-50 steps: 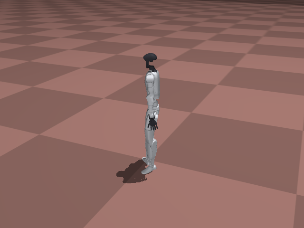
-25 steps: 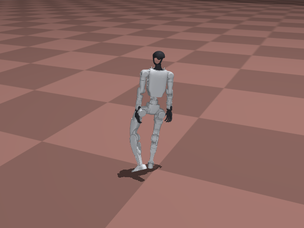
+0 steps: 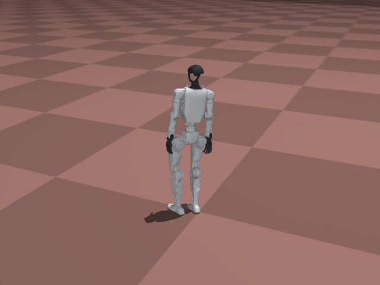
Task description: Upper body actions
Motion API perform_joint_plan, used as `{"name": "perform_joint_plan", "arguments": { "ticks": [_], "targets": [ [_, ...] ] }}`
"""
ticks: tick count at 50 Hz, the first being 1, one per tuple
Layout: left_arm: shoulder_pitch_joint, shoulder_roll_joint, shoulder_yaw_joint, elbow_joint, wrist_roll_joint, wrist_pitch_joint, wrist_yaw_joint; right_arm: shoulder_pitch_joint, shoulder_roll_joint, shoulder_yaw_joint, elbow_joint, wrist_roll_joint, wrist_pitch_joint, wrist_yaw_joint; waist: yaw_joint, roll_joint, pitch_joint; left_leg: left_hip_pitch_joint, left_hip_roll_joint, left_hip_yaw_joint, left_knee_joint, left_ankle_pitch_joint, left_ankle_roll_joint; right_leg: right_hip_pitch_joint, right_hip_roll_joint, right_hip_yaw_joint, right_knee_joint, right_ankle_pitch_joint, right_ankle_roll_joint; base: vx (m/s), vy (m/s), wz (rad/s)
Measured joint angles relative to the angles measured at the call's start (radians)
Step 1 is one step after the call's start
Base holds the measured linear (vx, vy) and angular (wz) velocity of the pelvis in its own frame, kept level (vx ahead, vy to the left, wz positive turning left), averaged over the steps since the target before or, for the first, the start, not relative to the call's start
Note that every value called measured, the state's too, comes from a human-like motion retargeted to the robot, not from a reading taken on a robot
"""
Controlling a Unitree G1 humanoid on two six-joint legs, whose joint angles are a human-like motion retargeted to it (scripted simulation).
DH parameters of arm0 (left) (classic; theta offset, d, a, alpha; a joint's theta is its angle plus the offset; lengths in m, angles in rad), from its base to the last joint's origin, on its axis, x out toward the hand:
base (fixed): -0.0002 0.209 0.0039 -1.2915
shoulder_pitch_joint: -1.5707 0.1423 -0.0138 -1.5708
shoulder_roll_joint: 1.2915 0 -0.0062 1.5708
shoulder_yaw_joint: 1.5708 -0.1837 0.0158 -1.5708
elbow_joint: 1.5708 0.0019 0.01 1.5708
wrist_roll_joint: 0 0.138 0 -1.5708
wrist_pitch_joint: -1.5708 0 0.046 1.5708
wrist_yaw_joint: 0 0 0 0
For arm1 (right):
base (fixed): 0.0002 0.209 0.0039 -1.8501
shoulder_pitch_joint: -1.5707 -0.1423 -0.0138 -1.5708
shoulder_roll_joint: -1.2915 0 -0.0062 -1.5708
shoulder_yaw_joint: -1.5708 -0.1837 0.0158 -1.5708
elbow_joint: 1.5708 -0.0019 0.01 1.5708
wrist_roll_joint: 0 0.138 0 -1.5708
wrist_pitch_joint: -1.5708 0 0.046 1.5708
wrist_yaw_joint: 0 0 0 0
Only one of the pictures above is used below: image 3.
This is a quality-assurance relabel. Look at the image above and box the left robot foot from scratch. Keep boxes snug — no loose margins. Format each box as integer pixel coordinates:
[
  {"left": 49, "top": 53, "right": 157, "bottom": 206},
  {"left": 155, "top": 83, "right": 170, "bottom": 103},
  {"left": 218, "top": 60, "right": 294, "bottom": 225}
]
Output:
[{"left": 167, "top": 204, "right": 185, "bottom": 215}]

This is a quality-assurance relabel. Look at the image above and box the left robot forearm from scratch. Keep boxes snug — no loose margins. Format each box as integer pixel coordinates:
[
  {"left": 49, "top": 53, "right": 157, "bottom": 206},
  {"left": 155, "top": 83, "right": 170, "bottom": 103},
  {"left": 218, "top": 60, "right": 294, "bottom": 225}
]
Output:
[{"left": 167, "top": 111, "right": 177, "bottom": 139}]

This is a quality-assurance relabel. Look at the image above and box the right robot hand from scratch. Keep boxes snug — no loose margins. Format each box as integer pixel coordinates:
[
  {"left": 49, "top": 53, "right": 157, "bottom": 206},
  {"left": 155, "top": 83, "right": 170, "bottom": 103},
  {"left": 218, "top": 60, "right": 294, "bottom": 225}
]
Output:
[{"left": 203, "top": 133, "right": 212, "bottom": 154}]

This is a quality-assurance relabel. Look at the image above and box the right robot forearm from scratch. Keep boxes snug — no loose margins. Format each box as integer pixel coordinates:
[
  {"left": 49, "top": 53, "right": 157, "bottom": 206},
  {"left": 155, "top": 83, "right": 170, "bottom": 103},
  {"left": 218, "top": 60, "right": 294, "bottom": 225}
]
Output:
[{"left": 204, "top": 117, "right": 213, "bottom": 138}]

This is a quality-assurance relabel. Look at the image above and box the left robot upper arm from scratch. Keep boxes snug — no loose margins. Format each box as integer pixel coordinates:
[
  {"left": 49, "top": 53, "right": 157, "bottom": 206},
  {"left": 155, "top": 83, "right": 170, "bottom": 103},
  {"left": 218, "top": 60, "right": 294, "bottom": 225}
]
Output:
[{"left": 172, "top": 88, "right": 185, "bottom": 119}]

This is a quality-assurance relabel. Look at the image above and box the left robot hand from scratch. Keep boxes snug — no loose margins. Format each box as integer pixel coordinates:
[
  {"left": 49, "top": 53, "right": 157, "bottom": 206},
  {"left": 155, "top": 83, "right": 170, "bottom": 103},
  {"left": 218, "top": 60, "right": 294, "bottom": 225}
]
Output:
[{"left": 166, "top": 134, "right": 174, "bottom": 154}]

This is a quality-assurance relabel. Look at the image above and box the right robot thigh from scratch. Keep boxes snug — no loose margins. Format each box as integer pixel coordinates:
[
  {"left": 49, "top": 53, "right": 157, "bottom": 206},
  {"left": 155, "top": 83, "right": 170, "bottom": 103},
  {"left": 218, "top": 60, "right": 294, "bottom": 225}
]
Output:
[{"left": 189, "top": 134, "right": 207, "bottom": 178}]

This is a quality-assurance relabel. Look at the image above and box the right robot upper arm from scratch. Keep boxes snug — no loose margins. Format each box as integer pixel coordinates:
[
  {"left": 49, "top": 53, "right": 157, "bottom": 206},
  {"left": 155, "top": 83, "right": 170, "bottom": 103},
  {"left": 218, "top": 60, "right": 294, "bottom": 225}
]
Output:
[{"left": 204, "top": 90, "right": 214, "bottom": 119}]

